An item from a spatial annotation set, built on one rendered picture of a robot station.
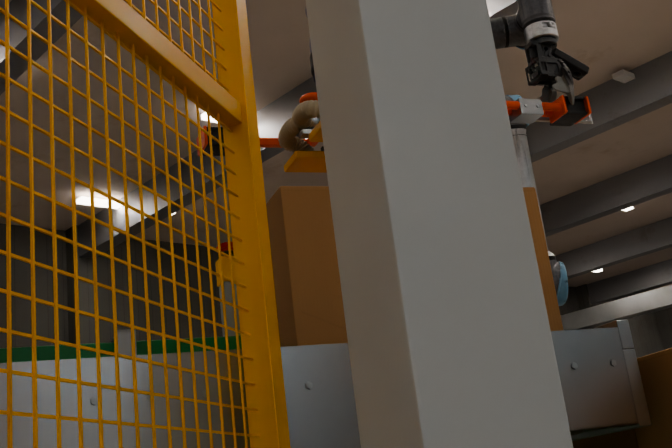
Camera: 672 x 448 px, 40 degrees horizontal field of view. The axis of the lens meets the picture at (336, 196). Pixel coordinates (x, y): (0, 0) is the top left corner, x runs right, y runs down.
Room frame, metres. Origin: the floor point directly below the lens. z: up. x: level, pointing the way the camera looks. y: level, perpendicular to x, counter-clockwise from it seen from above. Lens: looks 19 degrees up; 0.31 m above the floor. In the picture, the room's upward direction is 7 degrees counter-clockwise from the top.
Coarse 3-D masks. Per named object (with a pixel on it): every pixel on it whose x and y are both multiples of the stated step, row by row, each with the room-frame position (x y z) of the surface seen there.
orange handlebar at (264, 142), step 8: (304, 96) 2.01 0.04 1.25; (312, 96) 2.01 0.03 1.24; (512, 104) 2.22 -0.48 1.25; (544, 104) 2.26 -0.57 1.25; (552, 104) 2.27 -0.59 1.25; (560, 104) 2.28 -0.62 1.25; (544, 112) 2.30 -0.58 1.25; (552, 112) 2.31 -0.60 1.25; (264, 144) 2.25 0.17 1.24; (272, 144) 2.26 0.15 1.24; (312, 144) 2.29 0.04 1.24
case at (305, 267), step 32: (288, 192) 1.78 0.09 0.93; (320, 192) 1.81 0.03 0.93; (288, 224) 1.78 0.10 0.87; (320, 224) 1.81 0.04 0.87; (288, 256) 1.78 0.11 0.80; (320, 256) 1.80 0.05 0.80; (544, 256) 1.99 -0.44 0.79; (288, 288) 1.79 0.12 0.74; (320, 288) 1.80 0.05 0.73; (544, 288) 1.99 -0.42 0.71; (288, 320) 1.81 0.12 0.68; (320, 320) 1.80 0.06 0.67
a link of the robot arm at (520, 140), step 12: (516, 96) 2.96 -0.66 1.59; (516, 132) 2.96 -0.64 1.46; (516, 144) 2.97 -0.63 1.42; (528, 156) 2.99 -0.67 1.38; (528, 168) 2.99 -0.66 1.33; (528, 180) 2.99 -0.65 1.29; (552, 264) 3.03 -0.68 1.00; (564, 276) 3.02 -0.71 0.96; (564, 288) 3.03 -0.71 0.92; (564, 300) 3.06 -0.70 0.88
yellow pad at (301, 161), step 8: (296, 152) 2.06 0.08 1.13; (304, 152) 2.07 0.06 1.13; (312, 152) 2.08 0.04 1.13; (320, 152) 2.09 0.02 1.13; (288, 160) 2.12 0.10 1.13; (296, 160) 2.08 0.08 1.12; (304, 160) 2.09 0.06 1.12; (312, 160) 2.10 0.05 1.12; (320, 160) 2.10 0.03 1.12; (288, 168) 2.13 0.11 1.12; (296, 168) 2.14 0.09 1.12; (304, 168) 2.14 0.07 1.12; (312, 168) 2.15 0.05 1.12; (320, 168) 2.16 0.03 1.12
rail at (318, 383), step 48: (576, 336) 1.84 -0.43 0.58; (0, 384) 1.44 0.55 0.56; (48, 384) 1.47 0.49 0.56; (144, 384) 1.53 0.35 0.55; (192, 384) 1.55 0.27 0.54; (288, 384) 1.62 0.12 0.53; (336, 384) 1.65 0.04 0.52; (576, 384) 1.83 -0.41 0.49; (624, 384) 1.87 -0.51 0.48; (0, 432) 1.44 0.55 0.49; (48, 432) 1.47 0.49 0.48; (96, 432) 1.50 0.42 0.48; (144, 432) 1.52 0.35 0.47; (192, 432) 1.55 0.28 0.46; (240, 432) 1.58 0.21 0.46; (336, 432) 1.64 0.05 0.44
